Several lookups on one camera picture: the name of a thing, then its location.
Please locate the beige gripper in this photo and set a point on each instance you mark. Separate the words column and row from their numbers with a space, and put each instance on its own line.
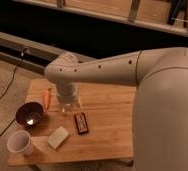
column 68, row 97

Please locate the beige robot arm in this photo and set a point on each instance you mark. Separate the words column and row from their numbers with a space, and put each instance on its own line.
column 160, row 110

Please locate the black red packet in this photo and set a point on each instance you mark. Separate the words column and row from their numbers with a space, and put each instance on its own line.
column 81, row 123

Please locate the beige sponge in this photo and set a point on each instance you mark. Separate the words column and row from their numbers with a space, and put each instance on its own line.
column 57, row 137

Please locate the dark brown bowl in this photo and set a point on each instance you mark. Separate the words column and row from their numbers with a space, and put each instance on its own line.
column 29, row 114

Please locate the wooden table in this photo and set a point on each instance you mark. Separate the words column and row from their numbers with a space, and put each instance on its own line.
column 108, row 111

